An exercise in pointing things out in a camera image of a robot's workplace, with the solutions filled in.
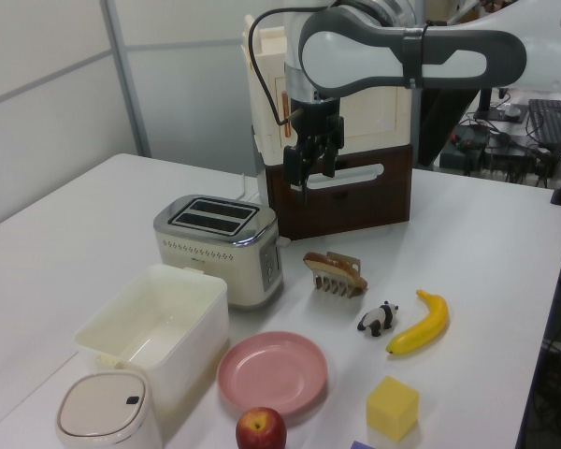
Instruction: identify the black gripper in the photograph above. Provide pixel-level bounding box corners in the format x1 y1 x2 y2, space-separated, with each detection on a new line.
282 94 347 203

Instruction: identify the toasted bread slice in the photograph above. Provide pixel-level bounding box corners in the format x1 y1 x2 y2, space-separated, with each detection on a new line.
302 251 369 291

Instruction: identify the cream two-slot toaster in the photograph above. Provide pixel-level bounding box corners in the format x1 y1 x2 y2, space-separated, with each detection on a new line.
152 194 285 311

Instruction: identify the dark brown wooden box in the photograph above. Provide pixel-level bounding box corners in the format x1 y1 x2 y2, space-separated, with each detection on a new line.
265 139 413 241

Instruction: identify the cream wooden cabinet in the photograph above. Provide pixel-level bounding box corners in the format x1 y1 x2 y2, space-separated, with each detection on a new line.
239 13 413 167

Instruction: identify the metal toast rack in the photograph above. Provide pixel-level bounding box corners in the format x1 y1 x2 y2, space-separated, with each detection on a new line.
310 253 367 301

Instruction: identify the panda toy figure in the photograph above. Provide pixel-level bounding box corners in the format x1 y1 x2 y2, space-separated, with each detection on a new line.
357 300 400 338

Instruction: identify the black monitor stand base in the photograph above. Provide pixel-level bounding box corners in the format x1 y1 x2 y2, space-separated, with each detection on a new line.
474 87 529 125

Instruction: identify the yellow banana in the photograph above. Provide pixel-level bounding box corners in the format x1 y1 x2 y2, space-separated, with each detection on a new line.
385 288 449 359

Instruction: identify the pink plate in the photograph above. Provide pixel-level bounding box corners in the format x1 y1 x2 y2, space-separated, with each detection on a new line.
216 330 329 416

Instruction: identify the white plastic container box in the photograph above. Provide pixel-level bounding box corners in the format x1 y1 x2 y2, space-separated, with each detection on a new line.
73 264 230 422

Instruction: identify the black keyboard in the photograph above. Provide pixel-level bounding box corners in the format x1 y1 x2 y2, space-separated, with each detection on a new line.
525 98 561 152

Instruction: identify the yellow foam cube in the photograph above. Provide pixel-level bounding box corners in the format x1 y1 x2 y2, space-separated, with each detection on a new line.
366 375 421 442

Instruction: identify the red apple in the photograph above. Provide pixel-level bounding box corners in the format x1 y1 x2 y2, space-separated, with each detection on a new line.
235 406 288 449

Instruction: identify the small white lidded bin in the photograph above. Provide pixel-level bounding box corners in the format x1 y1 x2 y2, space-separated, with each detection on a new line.
54 370 164 449

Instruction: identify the white toaster power cord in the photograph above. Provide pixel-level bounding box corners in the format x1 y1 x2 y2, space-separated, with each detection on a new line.
237 173 263 204

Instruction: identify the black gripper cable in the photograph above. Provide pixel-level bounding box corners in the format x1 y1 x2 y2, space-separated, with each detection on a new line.
248 4 329 128

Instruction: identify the tangle of black cables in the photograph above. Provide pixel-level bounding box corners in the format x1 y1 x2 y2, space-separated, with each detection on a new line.
441 116 561 189

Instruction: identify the grey partition frame post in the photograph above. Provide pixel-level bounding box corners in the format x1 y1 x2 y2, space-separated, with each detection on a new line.
105 0 152 158

